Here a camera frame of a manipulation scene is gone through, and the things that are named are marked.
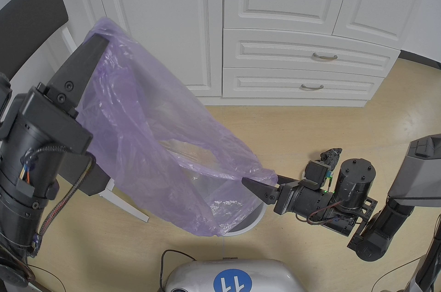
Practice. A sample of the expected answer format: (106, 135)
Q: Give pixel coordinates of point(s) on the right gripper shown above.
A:
(303, 201)

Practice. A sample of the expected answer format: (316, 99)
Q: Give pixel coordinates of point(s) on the white trash bin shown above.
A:
(248, 218)

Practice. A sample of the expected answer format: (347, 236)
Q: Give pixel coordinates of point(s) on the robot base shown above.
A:
(206, 276)

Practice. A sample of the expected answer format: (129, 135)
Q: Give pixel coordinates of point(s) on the black plastic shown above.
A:
(330, 155)

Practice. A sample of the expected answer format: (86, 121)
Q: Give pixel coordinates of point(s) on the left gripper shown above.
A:
(44, 132)

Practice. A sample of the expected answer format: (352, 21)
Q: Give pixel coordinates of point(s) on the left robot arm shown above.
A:
(17, 232)

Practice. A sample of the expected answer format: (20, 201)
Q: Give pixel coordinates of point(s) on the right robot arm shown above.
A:
(358, 180)

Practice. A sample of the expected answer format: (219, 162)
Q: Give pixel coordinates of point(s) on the purple plastic bag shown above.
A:
(137, 111)

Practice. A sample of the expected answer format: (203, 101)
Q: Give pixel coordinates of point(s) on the white chair with grey seat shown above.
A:
(31, 14)

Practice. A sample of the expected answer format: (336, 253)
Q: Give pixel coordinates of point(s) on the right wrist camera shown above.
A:
(315, 173)

